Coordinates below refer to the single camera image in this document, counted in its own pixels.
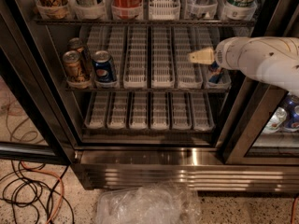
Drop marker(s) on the gold brown can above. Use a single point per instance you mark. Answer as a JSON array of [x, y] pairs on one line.
[[77, 44], [74, 67]]

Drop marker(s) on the stainless steel fridge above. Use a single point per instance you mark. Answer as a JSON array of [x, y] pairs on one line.
[[206, 140]]

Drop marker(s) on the top wire shelf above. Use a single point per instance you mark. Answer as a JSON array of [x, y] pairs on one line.
[[212, 23]]

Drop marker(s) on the blue silver redbull can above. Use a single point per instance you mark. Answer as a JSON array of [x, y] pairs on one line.
[[214, 73]]

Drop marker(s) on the gold brown front can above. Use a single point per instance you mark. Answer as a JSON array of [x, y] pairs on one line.
[[74, 67]]

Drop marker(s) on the blue can behind glass door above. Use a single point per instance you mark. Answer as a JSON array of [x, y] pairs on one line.
[[291, 105]]

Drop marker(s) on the wire shelf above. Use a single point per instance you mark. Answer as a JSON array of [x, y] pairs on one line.
[[212, 23], [94, 88]]

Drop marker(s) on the middle wire shelf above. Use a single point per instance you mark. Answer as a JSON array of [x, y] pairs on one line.
[[94, 88]]

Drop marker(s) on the gold patterned can top shelf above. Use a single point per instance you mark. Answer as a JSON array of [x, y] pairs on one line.
[[53, 9]]

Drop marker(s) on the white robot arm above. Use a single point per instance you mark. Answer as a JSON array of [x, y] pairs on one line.
[[268, 59]]

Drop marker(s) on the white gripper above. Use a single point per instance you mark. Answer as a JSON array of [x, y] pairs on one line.
[[226, 55]]

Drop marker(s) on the open fridge door left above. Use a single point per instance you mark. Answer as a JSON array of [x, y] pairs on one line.
[[20, 71]]

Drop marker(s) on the gold brown rear can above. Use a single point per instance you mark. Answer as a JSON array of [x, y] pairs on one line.
[[77, 44]]

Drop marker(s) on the clear plastic bag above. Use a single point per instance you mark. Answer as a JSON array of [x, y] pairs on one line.
[[160, 203]]

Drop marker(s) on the white tray top shelf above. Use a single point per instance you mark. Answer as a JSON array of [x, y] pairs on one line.
[[164, 10]]

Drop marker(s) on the white green can top shelf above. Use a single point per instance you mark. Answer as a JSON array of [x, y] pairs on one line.
[[239, 9]]

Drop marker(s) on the blue pepsi can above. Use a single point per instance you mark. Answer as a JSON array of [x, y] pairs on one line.
[[104, 67]]

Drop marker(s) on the red can top shelf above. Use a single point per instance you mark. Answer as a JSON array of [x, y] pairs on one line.
[[127, 9]]

